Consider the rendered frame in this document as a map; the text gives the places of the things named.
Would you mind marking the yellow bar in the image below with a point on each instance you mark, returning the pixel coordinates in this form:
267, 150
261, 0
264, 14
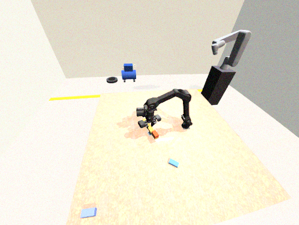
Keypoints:
153, 132

